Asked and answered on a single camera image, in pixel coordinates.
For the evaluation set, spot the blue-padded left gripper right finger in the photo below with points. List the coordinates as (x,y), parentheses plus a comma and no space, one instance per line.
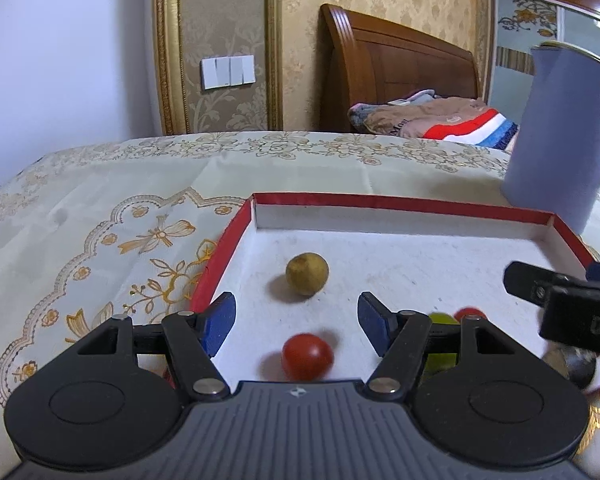
(400,340)

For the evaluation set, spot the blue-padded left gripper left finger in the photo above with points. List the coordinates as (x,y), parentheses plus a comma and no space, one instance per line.
(192,341)

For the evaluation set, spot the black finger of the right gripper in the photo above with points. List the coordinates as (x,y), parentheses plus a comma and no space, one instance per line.
(531,283)

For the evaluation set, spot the green tomato front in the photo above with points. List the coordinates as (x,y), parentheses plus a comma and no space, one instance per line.
(442,351)

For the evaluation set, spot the red cherry tomato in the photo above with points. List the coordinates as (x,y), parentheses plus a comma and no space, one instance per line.
(306,357)
(468,312)

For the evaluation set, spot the tan longan fruit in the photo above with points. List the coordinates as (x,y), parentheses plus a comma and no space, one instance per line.
(307,273)

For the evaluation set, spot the red cardboard box tray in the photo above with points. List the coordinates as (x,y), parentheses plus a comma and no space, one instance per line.
(412,254)

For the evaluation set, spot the cream gold patterned tablecloth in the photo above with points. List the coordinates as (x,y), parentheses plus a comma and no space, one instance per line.
(127,229)

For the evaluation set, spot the lavender blue pitcher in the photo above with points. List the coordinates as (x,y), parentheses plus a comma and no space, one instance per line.
(555,162)

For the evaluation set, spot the folded blanket on bed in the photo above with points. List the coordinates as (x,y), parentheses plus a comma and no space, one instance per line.
(426,115)

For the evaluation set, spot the wooden bed headboard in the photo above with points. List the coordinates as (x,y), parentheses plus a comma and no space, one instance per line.
(372,60)

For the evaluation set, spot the wardrobe with patterned doors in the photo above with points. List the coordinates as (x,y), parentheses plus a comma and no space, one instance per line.
(520,25)

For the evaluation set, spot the white wall switch panel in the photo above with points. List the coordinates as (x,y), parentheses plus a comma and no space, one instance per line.
(228,71)

